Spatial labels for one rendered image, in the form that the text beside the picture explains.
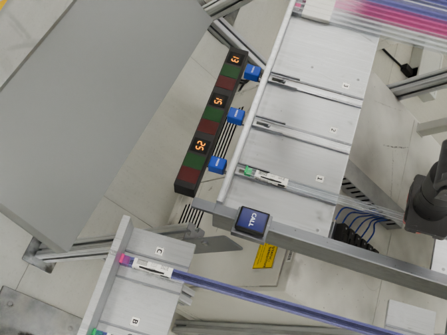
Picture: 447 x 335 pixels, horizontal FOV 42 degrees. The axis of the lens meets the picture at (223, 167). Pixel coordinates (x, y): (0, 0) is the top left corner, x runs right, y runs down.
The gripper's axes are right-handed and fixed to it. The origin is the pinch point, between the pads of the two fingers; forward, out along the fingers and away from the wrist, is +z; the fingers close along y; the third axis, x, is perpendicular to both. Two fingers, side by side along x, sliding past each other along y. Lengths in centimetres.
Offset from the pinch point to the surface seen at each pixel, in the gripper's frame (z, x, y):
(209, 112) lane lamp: -2.5, 42.2, 11.0
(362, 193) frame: 31.7, 8.4, 20.2
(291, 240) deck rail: -2.1, 20.4, -10.0
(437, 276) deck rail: -2.1, -4.3, -8.9
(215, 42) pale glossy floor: 66, 68, 82
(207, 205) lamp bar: 0.0, 36.8, -6.8
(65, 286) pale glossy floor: 55, 77, -18
